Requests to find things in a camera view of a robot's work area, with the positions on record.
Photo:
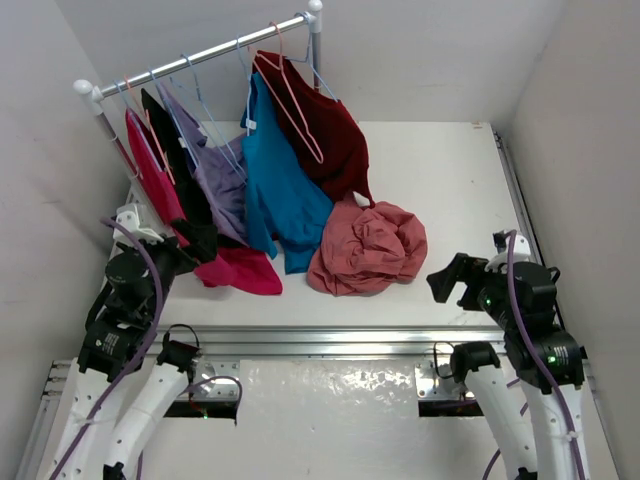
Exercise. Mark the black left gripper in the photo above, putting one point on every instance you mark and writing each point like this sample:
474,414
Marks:
176,251

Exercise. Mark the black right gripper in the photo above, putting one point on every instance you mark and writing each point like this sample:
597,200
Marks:
462,269

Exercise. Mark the salmon pink t-shirt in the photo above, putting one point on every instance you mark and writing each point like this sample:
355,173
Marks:
364,250

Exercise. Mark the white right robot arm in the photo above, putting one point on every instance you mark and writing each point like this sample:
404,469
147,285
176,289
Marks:
520,297

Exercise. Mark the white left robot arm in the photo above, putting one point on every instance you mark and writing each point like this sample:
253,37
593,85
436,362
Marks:
102,438

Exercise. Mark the black t-shirt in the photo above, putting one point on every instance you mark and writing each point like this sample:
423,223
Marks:
192,199

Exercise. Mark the magenta pink t-shirt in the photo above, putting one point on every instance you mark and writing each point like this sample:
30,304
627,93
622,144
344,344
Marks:
240,267

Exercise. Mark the lavender purple t-shirt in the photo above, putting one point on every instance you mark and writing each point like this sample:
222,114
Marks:
217,164

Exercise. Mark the teal blue t-shirt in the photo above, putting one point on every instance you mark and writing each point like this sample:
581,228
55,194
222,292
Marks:
285,210

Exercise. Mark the dark red t-shirt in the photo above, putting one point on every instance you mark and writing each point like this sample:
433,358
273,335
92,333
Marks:
346,157

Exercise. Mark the blue hanger at rack end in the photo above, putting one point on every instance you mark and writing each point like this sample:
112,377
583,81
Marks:
312,57

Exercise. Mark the silver clothes rack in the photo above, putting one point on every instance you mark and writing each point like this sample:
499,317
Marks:
93,96

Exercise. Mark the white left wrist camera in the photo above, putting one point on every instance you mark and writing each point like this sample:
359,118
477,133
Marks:
135,219

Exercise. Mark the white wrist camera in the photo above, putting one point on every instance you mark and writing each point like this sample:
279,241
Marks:
507,242
135,219

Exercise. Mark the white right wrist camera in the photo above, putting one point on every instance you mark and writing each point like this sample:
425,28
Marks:
507,242

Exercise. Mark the aluminium rail frame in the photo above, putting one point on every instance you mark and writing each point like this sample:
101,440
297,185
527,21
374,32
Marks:
332,384

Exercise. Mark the pink wire hanger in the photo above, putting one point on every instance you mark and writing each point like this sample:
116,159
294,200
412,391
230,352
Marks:
306,136

